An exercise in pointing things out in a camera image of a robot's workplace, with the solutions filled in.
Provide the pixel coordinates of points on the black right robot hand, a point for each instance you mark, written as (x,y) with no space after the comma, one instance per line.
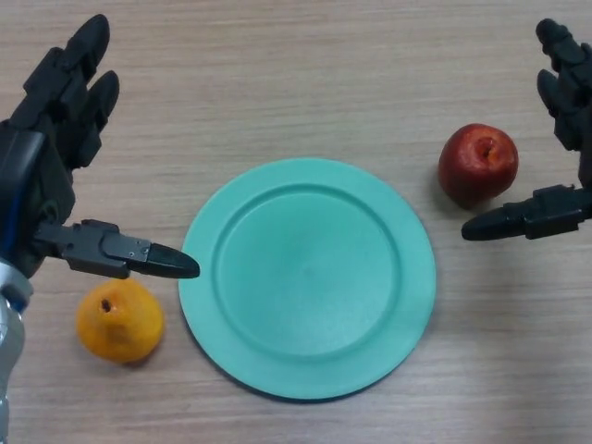
(569,102)

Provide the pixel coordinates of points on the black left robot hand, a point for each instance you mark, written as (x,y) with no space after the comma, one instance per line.
(41,162)

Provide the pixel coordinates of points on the red apple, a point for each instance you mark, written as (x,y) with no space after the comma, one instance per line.
(476,171)

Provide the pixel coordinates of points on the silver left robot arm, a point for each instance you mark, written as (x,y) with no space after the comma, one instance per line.
(9,333)

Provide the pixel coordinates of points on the green round plate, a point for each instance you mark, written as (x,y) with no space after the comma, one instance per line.
(305,277)

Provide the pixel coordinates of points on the orange pear-shaped fruit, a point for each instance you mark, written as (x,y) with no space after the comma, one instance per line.
(118,324)

